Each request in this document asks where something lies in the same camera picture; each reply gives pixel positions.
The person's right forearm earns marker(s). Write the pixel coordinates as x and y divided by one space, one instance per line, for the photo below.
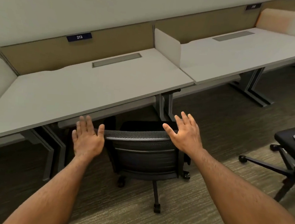
245 201

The white office table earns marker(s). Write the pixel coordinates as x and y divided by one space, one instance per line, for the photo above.
87 90
245 57

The person's right hand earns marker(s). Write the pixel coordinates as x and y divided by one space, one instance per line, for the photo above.
187 137

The person's left forearm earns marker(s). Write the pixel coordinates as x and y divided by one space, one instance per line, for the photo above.
52 200

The black mesh office chair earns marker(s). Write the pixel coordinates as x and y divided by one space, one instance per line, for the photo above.
285 138
143 156

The person's left hand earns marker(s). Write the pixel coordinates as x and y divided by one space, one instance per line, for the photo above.
88 141

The blue desk label plate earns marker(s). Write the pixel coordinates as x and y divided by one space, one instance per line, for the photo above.
253 7
79 36

